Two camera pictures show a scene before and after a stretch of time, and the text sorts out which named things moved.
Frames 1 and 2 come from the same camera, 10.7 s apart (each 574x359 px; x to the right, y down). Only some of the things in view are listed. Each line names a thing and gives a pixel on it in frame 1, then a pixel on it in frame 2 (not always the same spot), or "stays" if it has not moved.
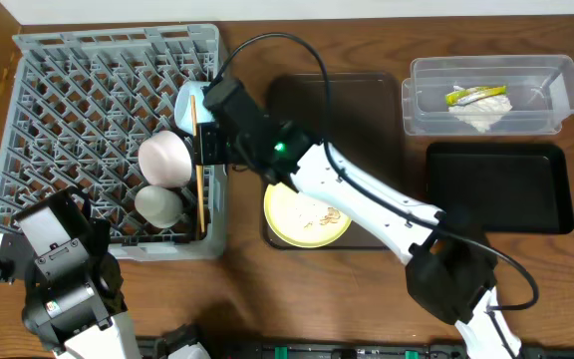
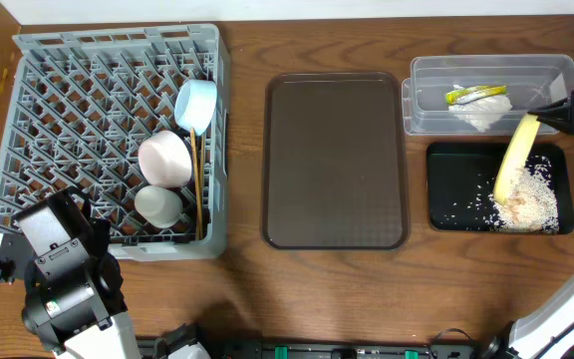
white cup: x=158 y=206 stays
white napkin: x=482 y=113 stays
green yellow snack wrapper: x=468 y=95 stays
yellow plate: x=301 y=219 -> x=513 y=158
